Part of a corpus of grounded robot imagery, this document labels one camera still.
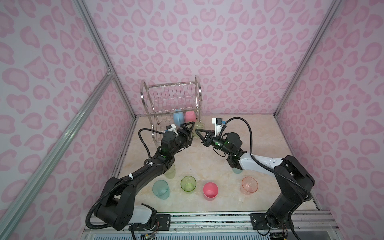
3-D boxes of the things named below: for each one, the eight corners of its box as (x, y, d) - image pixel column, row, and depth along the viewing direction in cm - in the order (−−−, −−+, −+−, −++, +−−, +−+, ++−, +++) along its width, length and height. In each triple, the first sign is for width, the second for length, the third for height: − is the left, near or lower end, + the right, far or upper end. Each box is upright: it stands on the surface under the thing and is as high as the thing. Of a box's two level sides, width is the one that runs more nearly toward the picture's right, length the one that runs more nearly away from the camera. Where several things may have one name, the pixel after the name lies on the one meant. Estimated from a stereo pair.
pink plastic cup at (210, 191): (205, 202, 81) (206, 196, 73) (202, 190, 85) (202, 183, 77) (217, 199, 82) (219, 193, 74) (213, 187, 86) (215, 180, 78)
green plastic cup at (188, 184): (180, 191, 85) (178, 186, 78) (184, 179, 89) (183, 173, 83) (193, 195, 84) (193, 190, 77) (196, 183, 88) (196, 177, 81)
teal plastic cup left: (156, 199, 82) (151, 193, 74) (158, 187, 87) (153, 179, 78) (169, 199, 82) (166, 193, 74) (171, 187, 87) (168, 179, 78)
